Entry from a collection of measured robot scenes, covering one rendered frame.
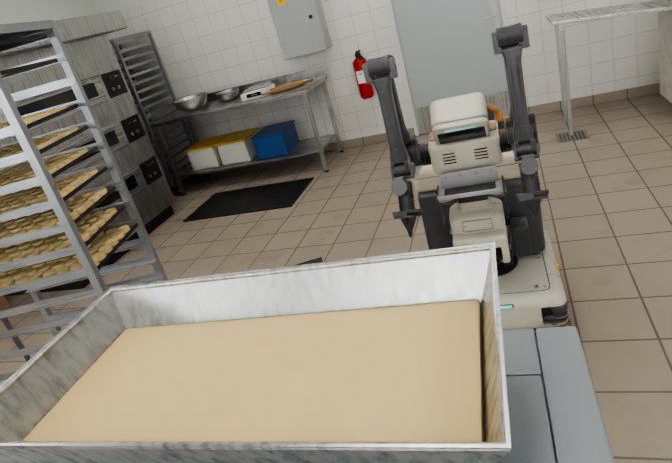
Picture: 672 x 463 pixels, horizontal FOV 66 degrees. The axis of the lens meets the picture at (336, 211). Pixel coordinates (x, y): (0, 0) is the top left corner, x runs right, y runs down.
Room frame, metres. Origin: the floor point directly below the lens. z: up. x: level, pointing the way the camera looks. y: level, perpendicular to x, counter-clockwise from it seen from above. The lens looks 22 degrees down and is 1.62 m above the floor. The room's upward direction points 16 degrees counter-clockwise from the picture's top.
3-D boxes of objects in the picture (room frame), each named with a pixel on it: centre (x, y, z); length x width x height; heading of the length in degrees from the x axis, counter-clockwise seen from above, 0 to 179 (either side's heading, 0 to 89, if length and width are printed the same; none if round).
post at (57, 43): (2.20, 0.85, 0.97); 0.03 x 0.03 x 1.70; 83
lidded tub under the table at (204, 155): (6.04, 1.21, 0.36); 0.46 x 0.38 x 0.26; 157
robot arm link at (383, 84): (1.81, -0.28, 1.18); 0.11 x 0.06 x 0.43; 70
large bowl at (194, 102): (6.03, 1.22, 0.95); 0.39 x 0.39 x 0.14
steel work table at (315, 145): (5.84, 0.70, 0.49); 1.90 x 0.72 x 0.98; 68
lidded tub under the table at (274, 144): (5.73, 0.42, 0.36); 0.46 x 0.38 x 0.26; 160
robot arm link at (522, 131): (1.67, -0.68, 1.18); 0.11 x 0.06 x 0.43; 70
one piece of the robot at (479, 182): (1.90, -0.54, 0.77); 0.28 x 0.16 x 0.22; 70
